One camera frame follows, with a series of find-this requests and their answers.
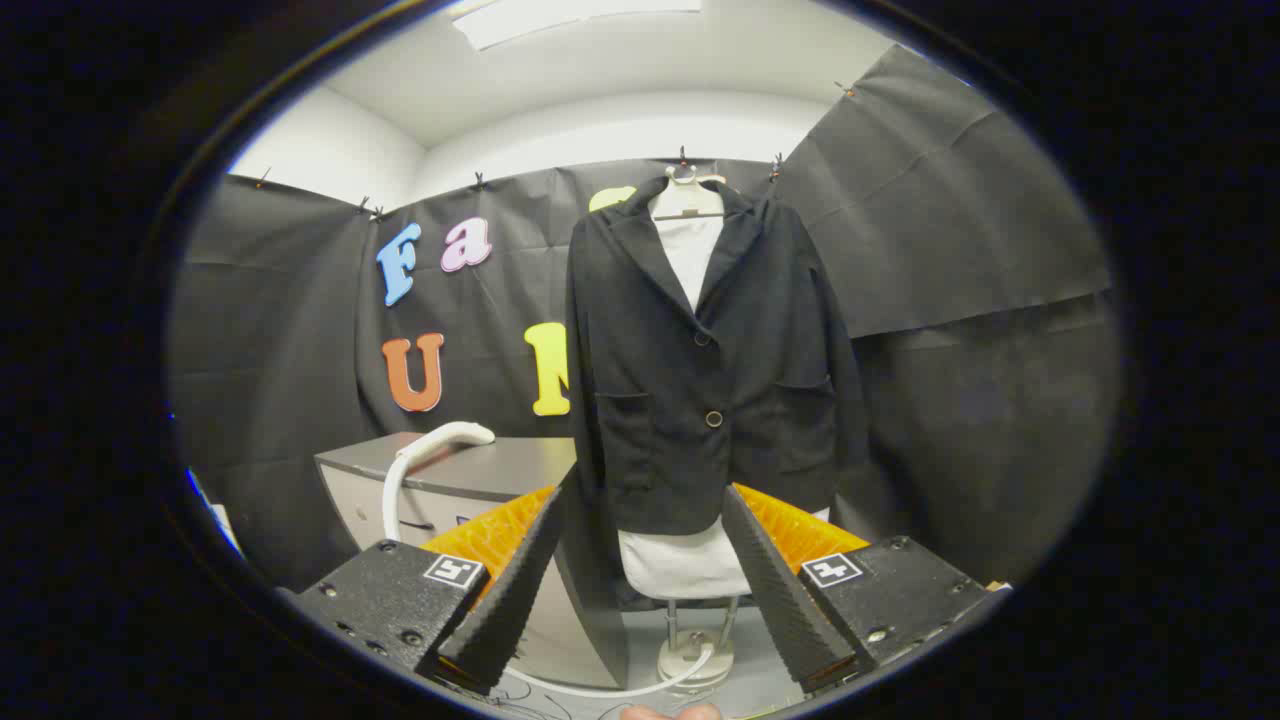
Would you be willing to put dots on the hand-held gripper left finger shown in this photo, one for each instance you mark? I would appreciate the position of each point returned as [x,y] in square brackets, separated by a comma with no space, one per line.
[510,590]

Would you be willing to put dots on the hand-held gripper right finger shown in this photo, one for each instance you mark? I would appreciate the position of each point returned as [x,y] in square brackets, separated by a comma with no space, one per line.
[780,590]

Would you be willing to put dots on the black jacket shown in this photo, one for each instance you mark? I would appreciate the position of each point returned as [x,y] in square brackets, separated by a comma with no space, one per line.
[660,380]

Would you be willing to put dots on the grey cabinet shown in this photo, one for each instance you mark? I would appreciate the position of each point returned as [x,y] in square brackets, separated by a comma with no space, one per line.
[500,470]

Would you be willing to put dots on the black backdrop cloth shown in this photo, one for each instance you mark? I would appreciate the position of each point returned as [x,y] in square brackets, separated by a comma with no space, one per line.
[950,250]
[300,330]

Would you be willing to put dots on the white plastic hanger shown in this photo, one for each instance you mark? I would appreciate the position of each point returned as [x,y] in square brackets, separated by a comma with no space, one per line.
[690,200]

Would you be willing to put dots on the ceiling light panel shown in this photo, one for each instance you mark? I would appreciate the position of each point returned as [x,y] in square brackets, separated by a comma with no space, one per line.
[570,18]

